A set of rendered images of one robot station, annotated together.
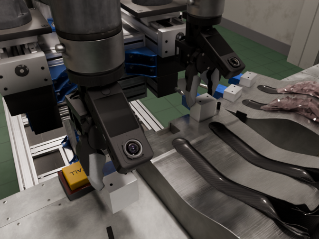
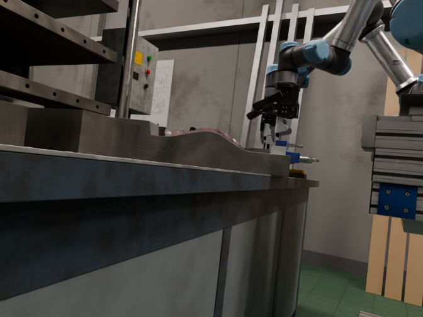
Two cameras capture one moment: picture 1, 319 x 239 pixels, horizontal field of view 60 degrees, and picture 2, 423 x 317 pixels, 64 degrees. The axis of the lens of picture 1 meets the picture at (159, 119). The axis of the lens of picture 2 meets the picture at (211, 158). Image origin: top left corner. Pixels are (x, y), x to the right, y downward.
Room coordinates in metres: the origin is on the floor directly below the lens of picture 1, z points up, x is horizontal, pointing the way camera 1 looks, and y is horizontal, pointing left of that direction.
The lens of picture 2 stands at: (1.49, -0.95, 0.80)
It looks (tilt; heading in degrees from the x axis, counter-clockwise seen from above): 2 degrees up; 148
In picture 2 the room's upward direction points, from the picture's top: 6 degrees clockwise
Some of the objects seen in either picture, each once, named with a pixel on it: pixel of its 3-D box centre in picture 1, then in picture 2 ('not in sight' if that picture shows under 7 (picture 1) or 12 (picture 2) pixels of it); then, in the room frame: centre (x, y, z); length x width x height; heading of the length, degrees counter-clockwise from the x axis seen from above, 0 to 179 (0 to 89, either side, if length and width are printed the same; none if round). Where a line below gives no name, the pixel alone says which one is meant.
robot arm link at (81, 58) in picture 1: (90, 48); (272, 94); (0.32, 0.08, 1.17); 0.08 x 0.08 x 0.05
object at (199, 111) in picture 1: (190, 99); (284, 144); (0.60, -0.08, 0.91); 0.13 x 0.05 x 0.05; 34
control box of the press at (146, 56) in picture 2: not in sight; (116, 169); (-0.36, -0.39, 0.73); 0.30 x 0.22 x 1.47; 124
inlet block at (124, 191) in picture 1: (107, 171); (270, 146); (0.34, 0.09, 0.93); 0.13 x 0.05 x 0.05; 34
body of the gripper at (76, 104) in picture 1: (98, 100); (272, 111); (0.33, 0.08, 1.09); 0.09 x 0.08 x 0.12; 34
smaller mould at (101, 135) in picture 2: not in sight; (70, 134); (0.81, -0.84, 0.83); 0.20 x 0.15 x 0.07; 34
